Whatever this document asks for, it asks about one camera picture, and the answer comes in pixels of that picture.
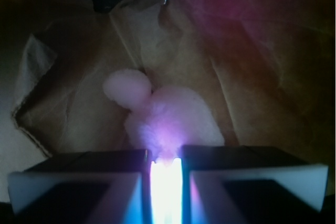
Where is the pink plush bunny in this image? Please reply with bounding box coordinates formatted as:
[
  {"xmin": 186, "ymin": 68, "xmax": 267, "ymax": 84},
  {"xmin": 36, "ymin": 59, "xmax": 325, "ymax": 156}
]
[{"xmin": 103, "ymin": 69, "xmax": 225, "ymax": 159}]

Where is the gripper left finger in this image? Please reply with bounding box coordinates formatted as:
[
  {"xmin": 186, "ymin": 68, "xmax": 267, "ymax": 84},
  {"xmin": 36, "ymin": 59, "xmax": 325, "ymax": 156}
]
[{"xmin": 8, "ymin": 150, "xmax": 153, "ymax": 223}]

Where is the brown paper bag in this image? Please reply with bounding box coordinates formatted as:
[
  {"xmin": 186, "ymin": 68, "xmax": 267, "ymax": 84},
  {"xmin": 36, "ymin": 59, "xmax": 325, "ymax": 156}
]
[{"xmin": 1, "ymin": 0, "xmax": 335, "ymax": 169}]

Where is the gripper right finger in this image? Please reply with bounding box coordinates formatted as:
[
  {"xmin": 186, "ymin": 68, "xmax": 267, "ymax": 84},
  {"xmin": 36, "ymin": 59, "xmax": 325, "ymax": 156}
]
[{"xmin": 181, "ymin": 145, "xmax": 329, "ymax": 223}]

